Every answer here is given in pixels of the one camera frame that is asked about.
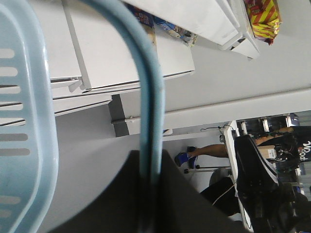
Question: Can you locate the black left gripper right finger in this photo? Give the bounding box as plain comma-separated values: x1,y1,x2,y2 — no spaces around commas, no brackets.
157,150,248,233

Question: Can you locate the white desk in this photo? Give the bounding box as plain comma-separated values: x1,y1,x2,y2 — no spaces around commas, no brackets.
162,120,256,233

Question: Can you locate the person in orange shirt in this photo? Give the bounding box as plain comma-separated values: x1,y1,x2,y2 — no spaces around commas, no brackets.
174,144,228,169

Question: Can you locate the seated person white shirt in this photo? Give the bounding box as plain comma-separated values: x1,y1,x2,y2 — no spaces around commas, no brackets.
200,168,240,216

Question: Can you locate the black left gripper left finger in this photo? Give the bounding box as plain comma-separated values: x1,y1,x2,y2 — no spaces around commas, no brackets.
50,150,139,233

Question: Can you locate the white drinks shelving unit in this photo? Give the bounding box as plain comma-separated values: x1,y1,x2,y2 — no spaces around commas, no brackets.
31,0,195,116

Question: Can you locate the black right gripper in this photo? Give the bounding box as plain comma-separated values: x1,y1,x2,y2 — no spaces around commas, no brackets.
234,135,299,233

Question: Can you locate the light blue plastic basket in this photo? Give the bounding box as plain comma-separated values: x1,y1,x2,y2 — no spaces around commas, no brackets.
0,0,165,233

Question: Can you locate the red yellow striped snack bag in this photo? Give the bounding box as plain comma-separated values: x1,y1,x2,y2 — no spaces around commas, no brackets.
243,0,282,46

